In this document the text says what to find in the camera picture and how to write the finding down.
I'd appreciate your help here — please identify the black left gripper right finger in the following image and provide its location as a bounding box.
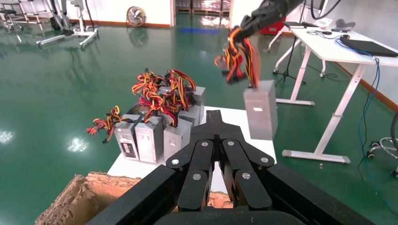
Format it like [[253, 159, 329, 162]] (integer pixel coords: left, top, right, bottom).
[[216, 110, 276, 211]]

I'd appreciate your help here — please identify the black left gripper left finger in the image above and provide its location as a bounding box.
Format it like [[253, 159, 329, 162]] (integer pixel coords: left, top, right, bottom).
[[166, 110, 219, 212]]

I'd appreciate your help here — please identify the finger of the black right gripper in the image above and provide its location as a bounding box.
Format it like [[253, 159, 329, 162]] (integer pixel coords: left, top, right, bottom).
[[239, 14, 260, 32], [231, 26, 265, 43]]

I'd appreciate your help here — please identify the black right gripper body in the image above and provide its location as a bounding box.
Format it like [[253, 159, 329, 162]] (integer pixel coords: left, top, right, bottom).
[[252, 0, 304, 27]]

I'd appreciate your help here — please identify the grey power supply with wires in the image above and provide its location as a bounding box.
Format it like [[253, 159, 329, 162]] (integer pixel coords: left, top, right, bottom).
[[165, 68, 207, 122], [177, 105, 201, 128], [132, 72, 165, 164], [214, 26, 279, 141], [163, 117, 193, 162]]

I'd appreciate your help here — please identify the red box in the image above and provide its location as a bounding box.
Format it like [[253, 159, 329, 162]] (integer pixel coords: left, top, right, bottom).
[[260, 17, 287, 36]]

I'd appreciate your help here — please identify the black tablet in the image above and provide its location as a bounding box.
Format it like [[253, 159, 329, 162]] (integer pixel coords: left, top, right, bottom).
[[283, 21, 318, 29]]

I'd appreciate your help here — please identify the blue floor mat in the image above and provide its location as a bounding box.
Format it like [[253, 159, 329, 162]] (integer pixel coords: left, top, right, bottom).
[[179, 27, 220, 35]]

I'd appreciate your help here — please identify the white paper sheet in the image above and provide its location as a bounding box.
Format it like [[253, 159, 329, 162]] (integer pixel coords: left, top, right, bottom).
[[313, 17, 333, 29]]

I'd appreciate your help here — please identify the black tripod stand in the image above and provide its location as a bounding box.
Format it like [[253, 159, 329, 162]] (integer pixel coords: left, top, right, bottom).
[[273, 35, 307, 88]]

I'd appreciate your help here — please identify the white desk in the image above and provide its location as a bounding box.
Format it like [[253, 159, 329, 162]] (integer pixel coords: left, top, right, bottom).
[[267, 26, 398, 165]]

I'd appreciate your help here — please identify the grey object on desk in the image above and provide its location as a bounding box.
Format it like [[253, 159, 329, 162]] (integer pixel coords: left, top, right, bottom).
[[335, 18, 356, 31]]

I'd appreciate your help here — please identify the grey power supply black label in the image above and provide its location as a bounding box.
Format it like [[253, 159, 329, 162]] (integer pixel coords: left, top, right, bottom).
[[86, 105, 140, 161]]

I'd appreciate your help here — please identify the black laptop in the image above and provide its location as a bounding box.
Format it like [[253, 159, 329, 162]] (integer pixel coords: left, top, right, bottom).
[[340, 35, 398, 58]]

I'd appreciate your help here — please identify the round floor fan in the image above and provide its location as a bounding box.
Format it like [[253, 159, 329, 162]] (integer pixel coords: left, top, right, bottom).
[[126, 6, 147, 28]]

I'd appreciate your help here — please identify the cardboard box with dividers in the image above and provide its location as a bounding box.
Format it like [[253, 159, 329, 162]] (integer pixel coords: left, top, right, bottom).
[[35, 172, 234, 225]]

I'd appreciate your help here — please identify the office chair wheel base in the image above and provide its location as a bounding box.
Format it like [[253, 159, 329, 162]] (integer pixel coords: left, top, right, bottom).
[[367, 112, 398, 178]]

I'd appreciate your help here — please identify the white metal equipment stand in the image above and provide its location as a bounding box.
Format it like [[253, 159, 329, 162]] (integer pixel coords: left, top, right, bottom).
[[36, 0, 100, 49]]

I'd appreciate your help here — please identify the black stool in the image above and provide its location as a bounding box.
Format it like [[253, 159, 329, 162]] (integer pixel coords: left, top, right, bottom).
[[0, 8, 23, 43]]

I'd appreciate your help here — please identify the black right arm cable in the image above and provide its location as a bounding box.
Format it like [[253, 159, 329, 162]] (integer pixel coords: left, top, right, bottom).
[[310, 0, 342, 20]]

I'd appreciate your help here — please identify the blue cable from desk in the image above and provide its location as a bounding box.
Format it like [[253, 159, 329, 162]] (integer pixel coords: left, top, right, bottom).
[[335, 39, 398, 217]]

